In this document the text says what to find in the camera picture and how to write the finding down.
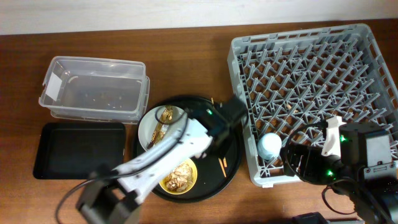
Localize light blue plastic cup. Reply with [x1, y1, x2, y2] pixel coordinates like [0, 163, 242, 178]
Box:
[257, 133, 282, 161]

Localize gold foil wrapper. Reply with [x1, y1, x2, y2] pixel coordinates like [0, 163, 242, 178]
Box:
[147, 105, 174, 149]

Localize left wooden chopstick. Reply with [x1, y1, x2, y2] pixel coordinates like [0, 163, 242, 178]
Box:
[218, 158, 226, 178]

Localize food scraps in bowl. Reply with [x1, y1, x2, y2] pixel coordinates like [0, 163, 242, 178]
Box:
[164, 163, 193, 192]

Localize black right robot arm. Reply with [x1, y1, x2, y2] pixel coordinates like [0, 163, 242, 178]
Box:
[280, 121, 397, 223]

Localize right wooden chopstick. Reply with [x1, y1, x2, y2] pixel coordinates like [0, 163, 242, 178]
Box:
[211, 98, 228, 168]

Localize round black serving tray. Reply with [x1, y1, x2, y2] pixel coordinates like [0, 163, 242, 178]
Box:
[131, 95, 244, 203]

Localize clear plastic storage bin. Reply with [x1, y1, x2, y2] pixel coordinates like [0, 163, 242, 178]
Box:
[39, 56, 150, 124]

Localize yellow bowl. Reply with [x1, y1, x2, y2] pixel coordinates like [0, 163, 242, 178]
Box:
[159, 159, 198, 195]

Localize black object bottom edge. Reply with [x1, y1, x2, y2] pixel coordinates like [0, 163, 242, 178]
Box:
[292, 212, 328, 224]

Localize grey round plate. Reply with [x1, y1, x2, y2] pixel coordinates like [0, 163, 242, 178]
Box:
[138, 106, 187, 151]

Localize grey dishwasher rack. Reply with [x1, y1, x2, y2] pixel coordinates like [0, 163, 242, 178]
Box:
[228, 24, 397, 188]

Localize black rectangular tray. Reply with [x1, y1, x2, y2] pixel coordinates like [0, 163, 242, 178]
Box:
[33, 123, 126, 179]

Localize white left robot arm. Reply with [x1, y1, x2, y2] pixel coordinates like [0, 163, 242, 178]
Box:
[54, 104, 247, 223]

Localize wooden chopstick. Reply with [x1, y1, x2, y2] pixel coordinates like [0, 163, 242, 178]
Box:
[218, 158, 226, 178]
[211, 98, 228, 168]

